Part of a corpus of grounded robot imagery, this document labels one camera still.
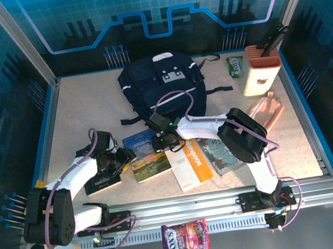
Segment black hardcover book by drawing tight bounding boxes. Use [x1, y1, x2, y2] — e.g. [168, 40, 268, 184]
[81, 165, 123, 197]

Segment Animal Farm paperback book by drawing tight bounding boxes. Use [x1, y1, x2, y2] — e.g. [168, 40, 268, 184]
[120, 126, 175, 186]

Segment orange and white notebook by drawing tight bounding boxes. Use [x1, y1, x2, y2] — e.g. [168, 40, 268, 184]
[163, 136, 217, 195]

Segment navy blue backpack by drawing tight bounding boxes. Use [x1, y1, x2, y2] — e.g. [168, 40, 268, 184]
[112, 43, 236, 129]

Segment illustrated comic book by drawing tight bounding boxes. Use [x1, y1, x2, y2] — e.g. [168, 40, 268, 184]
[198, 133, 249, 179]

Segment yellow snack bag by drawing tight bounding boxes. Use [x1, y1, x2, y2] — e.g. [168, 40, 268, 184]
[33, 178, 49, 190]

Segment purple Fox's candy bag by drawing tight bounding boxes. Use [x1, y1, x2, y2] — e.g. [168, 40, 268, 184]
[158, 217, 211, 249]

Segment green Fox's candy bag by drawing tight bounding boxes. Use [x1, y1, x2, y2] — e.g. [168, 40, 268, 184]
[225, 54, 247, 80]

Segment pink and cream knife block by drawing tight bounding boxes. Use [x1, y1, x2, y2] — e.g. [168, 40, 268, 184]
[235, 41, 286, 98]

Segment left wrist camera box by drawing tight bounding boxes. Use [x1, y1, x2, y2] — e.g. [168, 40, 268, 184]
[105, 134, 119, 151]

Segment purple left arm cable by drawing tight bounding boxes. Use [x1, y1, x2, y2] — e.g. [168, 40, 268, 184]
[29, 123, 142, 249]

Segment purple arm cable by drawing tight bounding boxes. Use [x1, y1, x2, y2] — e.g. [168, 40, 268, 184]
[151, 74, 308, 246]
[29, 123, 142, 249]

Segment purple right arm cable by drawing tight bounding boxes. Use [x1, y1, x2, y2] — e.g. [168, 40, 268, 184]
[151, 74, 308, 246]

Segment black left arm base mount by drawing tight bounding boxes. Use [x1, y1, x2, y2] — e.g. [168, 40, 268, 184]
[74, 209, 135, 238]

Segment aluminium frame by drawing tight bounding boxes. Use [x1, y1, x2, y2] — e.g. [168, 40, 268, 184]
[0, 0, 333, 249]

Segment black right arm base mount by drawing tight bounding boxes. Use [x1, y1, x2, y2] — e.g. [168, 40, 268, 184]
[238, 185, 298, 214]

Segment white slotted cable duct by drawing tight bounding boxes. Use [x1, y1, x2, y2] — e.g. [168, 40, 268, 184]
[77, 212, 269, 249]

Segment black knife handles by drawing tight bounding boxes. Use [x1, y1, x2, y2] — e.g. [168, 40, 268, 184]
[254, 22, 293, 58]

